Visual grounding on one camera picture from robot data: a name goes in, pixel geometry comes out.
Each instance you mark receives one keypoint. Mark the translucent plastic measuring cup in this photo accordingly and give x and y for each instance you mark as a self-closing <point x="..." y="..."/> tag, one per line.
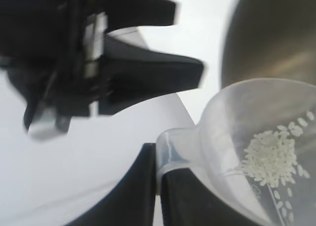
<point x="222" y="127"/>

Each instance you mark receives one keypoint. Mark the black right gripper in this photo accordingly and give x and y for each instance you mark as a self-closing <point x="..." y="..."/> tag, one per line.
<point x="44" y="38"/>

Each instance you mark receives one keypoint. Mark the stainless steel bowl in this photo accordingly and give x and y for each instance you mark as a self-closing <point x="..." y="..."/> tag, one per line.
<point x="271" y="38"/>

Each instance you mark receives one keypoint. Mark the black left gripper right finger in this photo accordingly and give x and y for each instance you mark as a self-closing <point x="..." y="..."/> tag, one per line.
<point x="187" y="203"/>

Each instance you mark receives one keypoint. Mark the white rice grains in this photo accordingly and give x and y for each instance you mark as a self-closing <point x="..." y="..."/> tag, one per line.
<point x="269" y="159"/>

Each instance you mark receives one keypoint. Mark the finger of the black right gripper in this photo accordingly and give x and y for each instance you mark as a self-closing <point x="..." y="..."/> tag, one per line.
<point x="143" y="8"/>
<point x="153" y="75"/>

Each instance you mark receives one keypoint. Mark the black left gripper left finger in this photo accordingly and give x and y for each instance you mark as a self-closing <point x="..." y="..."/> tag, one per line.
<point x="133" y="201"/>

